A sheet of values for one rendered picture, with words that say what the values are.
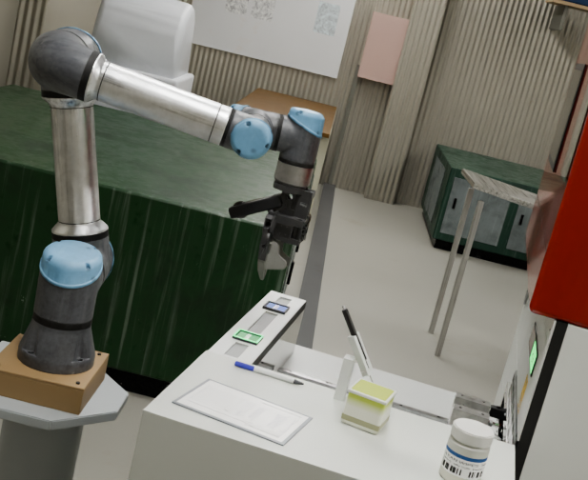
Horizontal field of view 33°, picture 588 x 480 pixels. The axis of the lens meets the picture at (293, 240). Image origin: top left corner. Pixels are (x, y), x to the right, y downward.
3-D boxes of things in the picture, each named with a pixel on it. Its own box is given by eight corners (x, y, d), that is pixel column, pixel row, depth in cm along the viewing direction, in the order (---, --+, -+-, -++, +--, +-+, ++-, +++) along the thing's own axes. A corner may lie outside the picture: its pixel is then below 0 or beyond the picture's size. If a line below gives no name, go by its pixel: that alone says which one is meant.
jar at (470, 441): (479, 476, 170) (495, 426, 168) (478, 493, 164) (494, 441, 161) (439, 463, 172) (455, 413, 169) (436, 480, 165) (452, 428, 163)
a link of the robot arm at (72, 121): (47, 302, 202) (26, 29, 188) (63, 281, 217) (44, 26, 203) (106, 302, 202) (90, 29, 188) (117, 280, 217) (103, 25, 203)
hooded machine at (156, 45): (144, 243, 631) (193, 6, 597) (47, 219, 630) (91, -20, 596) (164, 219, 703) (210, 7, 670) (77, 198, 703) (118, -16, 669)
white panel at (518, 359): (509, 384, 268) (552, 244, 259) (506, 518, 190) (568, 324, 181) (497, 380, 269) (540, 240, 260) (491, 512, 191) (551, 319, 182)
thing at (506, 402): (502, 419, 233) (514, 383, 231) (499, 500, 191) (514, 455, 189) (496, 417, 233) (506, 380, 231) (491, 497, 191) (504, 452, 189)
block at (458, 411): (486, 425, 218) (490, 412, 217) (485, 430, 215) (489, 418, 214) (450, 414, 219) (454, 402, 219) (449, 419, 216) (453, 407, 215)
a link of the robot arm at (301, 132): (286, 103, 204) (326, 112, 204) (273, 155, 206) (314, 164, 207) (286, 108, 196) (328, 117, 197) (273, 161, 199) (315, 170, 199)
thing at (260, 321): (294, 351, 253) (306, 300, 250) (234, 430, 200) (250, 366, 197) (258, 341, 254) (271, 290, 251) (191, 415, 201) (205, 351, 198)
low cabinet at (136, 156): (-14, 215, 605) (9, 82, 587) (289, 290, 603) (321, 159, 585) (-201, 314, 403) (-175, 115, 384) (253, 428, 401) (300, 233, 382)
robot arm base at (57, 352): (11, 368, 190) (19, 320, 188) (23, 338, 205) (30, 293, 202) (91, 379, 193) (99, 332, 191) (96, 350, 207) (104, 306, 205)
